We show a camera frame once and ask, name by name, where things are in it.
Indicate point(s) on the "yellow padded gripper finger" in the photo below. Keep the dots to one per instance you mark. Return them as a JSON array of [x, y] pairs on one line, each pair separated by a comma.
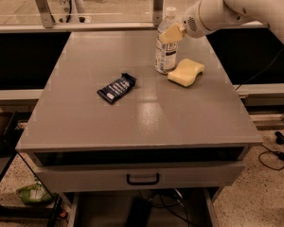
[[173, 34]]

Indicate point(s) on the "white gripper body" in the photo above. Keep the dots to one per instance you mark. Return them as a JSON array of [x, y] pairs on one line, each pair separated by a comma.
[[195, 22]]

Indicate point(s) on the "clear plastic water bottle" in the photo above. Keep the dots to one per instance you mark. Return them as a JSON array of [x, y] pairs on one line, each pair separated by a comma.
[[165, 54]]

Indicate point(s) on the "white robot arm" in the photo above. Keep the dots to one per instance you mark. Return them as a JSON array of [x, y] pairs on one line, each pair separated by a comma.
[[230, 13]]

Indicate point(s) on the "yellow sponge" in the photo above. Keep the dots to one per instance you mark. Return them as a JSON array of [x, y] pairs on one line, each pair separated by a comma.
[[186, 72]]

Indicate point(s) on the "blue snack wrapper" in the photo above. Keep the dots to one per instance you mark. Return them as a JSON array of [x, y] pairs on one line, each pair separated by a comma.
[[117, 89]]

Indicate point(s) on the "white pole base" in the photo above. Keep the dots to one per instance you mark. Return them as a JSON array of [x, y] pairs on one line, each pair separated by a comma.
[[72, 11]]

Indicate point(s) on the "grey table drawer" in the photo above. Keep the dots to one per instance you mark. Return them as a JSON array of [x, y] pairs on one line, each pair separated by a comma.
[[113, 177]]

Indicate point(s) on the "green plastic bag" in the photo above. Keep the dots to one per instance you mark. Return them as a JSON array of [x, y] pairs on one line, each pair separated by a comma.
[[35, 194]]

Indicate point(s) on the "middle metal bracket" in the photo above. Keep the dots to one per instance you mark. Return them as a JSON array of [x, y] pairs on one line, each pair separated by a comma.
[[157, 14]]

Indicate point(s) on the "metal bracket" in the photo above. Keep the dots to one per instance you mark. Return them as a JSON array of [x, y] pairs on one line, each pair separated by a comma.
[[157, 14], [45, 13]]

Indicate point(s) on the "left metal bracket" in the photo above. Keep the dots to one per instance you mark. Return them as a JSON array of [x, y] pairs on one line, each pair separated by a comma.
[[45, 13]]

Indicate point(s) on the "black drawer handle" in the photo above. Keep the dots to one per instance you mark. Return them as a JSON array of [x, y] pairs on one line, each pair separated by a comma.
[[141, 180]]

